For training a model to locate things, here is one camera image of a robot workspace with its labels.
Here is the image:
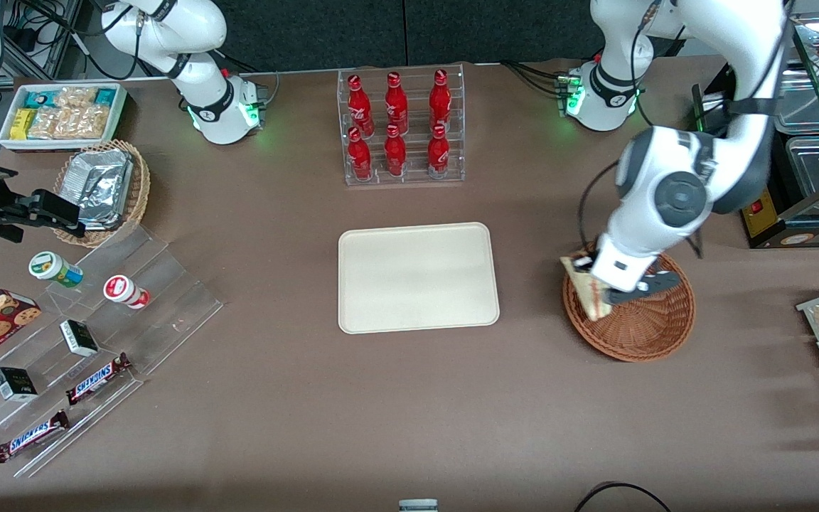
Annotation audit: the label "triangular sandwich with red filling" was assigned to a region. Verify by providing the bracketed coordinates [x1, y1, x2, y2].
[560, 256, 615, 322]

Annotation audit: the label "brown wicker basket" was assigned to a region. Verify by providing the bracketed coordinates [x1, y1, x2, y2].
[562, 242, 696, 363]

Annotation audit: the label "light tan wicker basket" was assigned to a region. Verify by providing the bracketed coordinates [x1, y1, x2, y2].
[53, 139, 151, 248]

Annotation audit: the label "cream plastic tray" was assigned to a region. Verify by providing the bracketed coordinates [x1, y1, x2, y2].
[338, 222, 501, 335]

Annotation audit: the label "silver foil wrapped package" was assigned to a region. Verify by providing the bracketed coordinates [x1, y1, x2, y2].
[67, 149, 133, 206]
[77, 192, 126, 230]

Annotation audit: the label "green lidded small bottle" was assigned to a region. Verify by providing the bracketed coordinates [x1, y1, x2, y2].
[28, 251, 85, 288]

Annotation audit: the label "white rectangular snack bin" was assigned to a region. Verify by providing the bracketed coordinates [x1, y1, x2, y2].
[0, 83, 128, 152]

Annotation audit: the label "clear bag of crackers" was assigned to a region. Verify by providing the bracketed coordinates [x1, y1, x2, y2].
[28, 105, 110, 140]
[54, 87, 97, 109]

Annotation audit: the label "red lidded small bottle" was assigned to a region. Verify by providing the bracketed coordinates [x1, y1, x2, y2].
[103, 274, 151, 310]

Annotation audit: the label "small black carton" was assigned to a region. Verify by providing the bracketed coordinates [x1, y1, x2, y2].
[60, 319, 100, 358]
[0, 367, 38, 402]

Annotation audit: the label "clear acrylic stepped display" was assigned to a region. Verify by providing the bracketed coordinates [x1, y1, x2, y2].
[0, 226, 224, 479]

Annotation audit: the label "Snickers chocolate bar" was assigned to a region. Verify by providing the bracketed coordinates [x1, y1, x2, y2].
[65, 353, 133, 406]
[0, 410, 70, 464]

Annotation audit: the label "red cola bottle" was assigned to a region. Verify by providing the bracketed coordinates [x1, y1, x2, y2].
[384, 124, 407, 177]
[385, 71, 409, 136]
[347, 74, 375, 137]
[348, 127, 373, 180]
[427, 124, 451, 178]
[429, 68, 452, 133]

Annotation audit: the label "black food warmer case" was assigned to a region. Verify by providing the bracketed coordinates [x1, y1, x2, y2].
[690, 13, 819, 250]

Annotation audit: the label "clear acrylic bottle rack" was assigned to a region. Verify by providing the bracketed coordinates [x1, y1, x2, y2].
[337, 64, 466, 187]

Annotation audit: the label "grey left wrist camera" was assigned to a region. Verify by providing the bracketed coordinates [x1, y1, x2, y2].
[605, 270, 682, 306]

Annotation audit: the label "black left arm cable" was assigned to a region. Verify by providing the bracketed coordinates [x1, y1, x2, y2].
[578, 162, 620, 248]

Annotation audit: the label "grey metal frame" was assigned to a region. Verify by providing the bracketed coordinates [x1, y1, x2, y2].
[0, 0, 85, 80]

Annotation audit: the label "black looped cable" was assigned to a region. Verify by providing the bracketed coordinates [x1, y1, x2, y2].
[573, 481, 673, 512]

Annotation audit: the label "black left base cables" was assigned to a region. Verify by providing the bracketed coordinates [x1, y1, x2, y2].
[500, 60, 574, 97]

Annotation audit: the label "black base cables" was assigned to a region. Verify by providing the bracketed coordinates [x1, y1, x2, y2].
[219, 48, 281, 97]
[500, 60, 574, 97]

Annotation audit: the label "black right base cables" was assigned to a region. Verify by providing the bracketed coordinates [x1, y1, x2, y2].
[219, 48, 281, 97]

